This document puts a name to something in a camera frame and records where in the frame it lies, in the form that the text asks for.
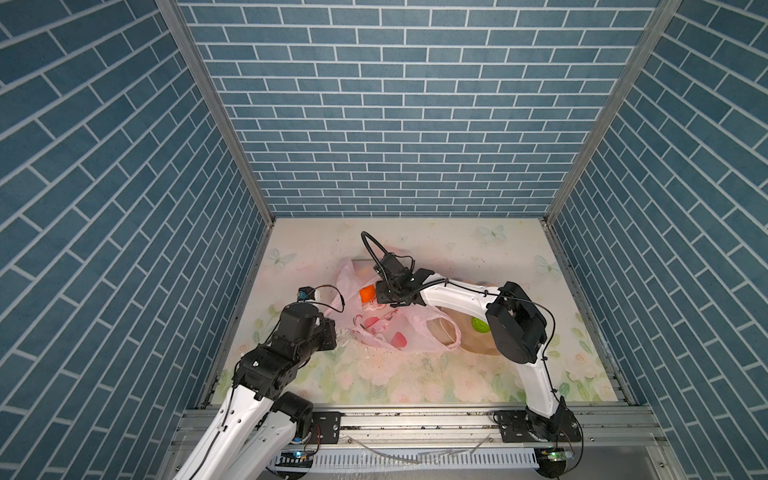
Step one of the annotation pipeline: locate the metal corner post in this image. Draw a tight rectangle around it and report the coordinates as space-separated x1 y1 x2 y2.
543 0 682 228
156 0 275 229

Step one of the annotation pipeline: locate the left metal corner post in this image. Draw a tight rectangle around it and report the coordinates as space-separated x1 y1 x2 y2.
156 0 275 229

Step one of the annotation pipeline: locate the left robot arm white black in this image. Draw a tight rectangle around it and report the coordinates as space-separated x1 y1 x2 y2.
175 300 337 479

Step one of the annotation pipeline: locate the green fake fruit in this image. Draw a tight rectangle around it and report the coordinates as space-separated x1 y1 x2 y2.
471 317 490 334

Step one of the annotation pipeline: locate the right metal corner post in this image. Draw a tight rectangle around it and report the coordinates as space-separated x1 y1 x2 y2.
543 0 682 228

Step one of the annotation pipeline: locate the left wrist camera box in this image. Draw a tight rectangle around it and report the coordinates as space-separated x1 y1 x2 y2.
297 286 316 302

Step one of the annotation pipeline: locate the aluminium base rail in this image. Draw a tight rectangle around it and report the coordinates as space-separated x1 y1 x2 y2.
315 402 666 448

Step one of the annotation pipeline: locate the white slotted cable duct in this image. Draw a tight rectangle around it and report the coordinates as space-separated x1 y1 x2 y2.
268 448 539 473

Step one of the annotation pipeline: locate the left green circuit board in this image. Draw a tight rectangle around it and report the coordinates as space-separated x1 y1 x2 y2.
275 451 316 470

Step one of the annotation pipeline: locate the orange fake tangerine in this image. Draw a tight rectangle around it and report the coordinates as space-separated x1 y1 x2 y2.
359 284 377 304

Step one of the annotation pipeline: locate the peach scalloped bowl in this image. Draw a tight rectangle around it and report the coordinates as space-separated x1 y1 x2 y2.
422 282 501 356

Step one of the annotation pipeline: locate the green circuit board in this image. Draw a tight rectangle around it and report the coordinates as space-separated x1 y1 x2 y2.
275 451 316 470
535 447 572 463

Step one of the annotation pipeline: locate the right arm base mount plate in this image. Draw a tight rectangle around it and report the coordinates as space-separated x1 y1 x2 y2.
491 409 583 443

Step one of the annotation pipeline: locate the right green circuit board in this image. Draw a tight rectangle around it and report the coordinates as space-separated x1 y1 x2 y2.
535 447 572 463

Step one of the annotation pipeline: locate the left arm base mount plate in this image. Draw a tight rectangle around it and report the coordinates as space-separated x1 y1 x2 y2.
256 410 343 446

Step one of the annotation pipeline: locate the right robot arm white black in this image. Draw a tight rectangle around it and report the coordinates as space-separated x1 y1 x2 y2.
374 252 583 442

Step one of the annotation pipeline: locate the pink plastic bag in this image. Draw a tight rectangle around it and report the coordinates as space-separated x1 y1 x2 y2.
327 259 459 353

